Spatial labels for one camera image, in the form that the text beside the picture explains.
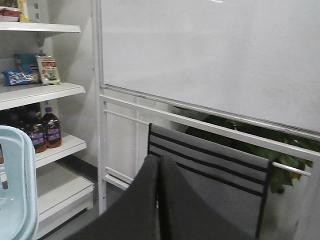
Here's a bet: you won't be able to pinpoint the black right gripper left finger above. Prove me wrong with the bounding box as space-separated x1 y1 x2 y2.
67 155 159 240

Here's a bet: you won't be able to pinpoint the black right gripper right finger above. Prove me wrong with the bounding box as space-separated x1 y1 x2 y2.
159 156 252 240

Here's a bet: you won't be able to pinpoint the light blue plastic basket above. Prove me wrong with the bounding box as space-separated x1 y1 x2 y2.
0 125 39 240

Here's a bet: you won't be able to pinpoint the white supermarket shelf unit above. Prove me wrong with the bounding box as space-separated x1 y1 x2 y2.
0 0 94 240

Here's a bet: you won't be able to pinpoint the green potted plant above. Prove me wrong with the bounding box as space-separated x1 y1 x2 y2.
173 106 320 195

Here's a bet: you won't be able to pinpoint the purple label juice bottle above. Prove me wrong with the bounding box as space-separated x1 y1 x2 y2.
25 110 47 153
41 107 62 149

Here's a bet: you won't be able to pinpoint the cream snack bag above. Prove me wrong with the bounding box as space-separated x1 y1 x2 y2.
36 55 61 85

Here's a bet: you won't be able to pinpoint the blue oreo cookie pack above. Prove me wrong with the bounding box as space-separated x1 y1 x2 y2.
2 70 41 87

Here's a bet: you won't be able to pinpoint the white rolling whiteboard frame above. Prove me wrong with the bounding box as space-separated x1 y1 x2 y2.
91 0 320 240

